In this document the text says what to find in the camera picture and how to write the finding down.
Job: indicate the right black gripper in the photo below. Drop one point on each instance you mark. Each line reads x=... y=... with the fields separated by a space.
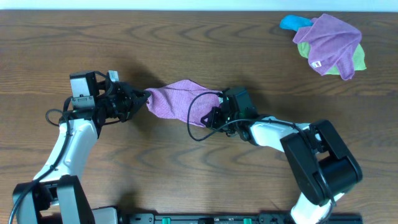
x=209 y=116

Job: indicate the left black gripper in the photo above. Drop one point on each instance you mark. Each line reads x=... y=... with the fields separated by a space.
x=130 y=101

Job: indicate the pink microfiber cloth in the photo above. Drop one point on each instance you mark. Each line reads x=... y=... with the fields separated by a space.
x=184 y=100

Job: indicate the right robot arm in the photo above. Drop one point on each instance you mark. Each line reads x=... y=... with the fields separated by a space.
x=323 y=166

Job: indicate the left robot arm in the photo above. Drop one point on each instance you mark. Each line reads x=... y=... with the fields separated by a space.
x=55 y=195

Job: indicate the blue cloth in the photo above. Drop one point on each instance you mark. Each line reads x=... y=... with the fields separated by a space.
x=292 y=22

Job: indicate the purple cloth with label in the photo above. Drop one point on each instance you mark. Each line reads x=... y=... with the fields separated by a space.
x=332 y=44

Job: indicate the green cloth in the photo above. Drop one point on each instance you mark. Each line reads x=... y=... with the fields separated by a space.
x=358 y=58

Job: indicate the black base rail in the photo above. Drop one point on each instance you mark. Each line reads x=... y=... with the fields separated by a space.
x=262 y=218

